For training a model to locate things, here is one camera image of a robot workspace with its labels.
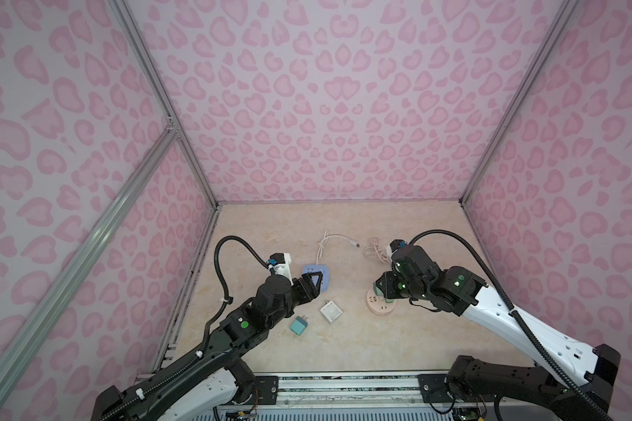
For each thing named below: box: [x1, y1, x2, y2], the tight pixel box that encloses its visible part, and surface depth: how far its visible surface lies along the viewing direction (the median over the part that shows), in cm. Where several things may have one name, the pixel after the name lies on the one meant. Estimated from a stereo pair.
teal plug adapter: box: [289, 314, 309, 336], surface depth 86 cm
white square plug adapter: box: [319, 299, 344, 323], surface depth 87 cm
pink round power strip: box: [366, 286, 397, 316], surface depth 89 cm
